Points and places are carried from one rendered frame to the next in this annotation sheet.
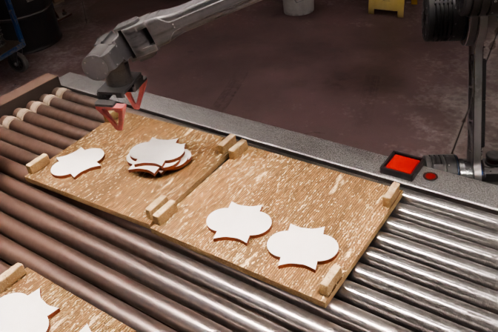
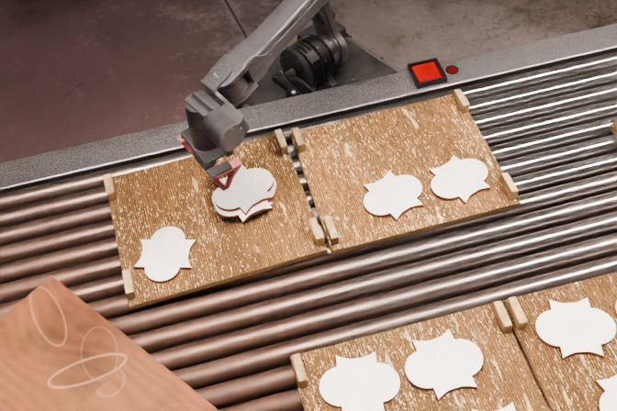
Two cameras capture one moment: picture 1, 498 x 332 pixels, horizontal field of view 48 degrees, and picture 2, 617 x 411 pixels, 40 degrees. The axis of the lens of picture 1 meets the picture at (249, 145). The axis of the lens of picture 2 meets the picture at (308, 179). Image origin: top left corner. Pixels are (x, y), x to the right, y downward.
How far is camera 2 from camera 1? 122 cm
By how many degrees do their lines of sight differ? 40
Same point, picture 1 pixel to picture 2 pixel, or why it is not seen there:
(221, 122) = not seen: hidden behind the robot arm
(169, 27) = (267, 59)
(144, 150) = (231, 195)
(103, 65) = (241, 130)
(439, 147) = (225, 31)
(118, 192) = (253, 248)
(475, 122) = not seen: outside the picture
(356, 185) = (425, 109)
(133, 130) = (159, 189)
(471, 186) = (485, 61)
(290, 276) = (478, 203)
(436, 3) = not seen: outside the picture
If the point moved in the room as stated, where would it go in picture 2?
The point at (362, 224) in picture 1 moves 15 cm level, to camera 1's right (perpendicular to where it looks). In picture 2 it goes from (469, 136) to (501, 97)
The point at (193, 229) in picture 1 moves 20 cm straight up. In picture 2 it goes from (366, 226) to (365, 161)
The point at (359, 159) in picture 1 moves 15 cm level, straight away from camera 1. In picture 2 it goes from (388, 87) to (347, 57)
